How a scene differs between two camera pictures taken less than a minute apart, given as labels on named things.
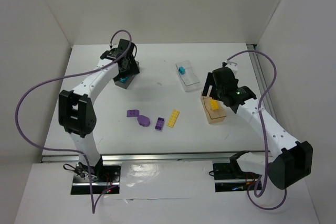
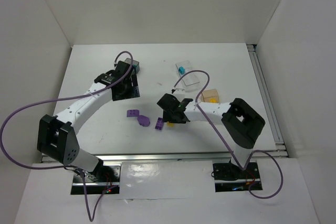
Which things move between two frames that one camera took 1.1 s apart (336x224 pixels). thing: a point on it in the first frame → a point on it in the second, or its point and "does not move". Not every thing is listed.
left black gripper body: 126,68 → 126,92
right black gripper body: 213,87 → 169,115
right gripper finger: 234,106 → 181,118
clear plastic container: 189,81 does not move
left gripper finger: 123,72 → 119,93
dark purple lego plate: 159,123 does not move
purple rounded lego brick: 133,113 does not move
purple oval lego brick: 143,120 does not move
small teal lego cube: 181,70 does not move
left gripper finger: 134,68 → 134,86
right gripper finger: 209,81 → 167,116
